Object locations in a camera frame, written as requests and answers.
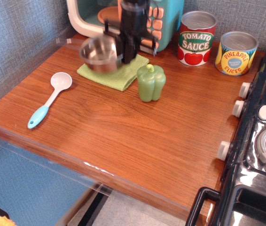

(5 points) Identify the teal toy microwave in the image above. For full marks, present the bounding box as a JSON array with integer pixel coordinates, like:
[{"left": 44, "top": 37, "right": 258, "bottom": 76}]
[{"left": 66, "top": 0, "right": 184, "bottom": 52}]

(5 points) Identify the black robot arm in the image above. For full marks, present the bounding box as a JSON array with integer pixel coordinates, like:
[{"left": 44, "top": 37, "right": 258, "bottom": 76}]
[{"left": 104, "top": 0, "right": 157, "bottom": 64}]

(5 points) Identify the stainless steel bowl with handle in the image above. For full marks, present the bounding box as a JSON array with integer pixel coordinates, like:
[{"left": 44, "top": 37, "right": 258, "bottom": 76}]
[{"left": 56, "top": 34, "right": 124, "bottom": 73}]

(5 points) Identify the green folded cloth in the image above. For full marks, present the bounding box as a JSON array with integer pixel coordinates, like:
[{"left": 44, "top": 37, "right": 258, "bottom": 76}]
[{"left": 77, "top": 55, "right": 149, "bottom": 91}]

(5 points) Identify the black toy stove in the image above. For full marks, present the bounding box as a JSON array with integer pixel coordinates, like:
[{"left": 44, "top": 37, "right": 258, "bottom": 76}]
[{"left": 186, "top": 52, "right": 266, "bottom": 226}]

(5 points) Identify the pineapple slices can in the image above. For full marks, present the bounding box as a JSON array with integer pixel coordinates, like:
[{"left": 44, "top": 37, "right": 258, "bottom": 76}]
[{"left": 215, "top": 31, "right": 258, "bottom": 76}]

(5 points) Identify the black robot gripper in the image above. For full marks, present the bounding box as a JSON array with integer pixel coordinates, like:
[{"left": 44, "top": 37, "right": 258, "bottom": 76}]
[{"left": 104, "top": 4, "right": 157, "bottom": 64}]

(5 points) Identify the tomato sauce can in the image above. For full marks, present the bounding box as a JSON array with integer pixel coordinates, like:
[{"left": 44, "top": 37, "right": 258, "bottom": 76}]
[{"left": 177, "top": 11, "right": 217, "bottom": 66}]

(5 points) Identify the green toy bell pepper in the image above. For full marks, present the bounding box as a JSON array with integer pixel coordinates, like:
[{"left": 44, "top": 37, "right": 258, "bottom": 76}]
[{"left": 136, "top": 64, "right": 166, "bottom": 102}]

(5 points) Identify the white spoon with blue handle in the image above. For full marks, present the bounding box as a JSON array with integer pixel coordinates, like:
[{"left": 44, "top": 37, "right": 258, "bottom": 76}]
[{"left": 27, "top": 72, "right": 72, "bottom": 129}]

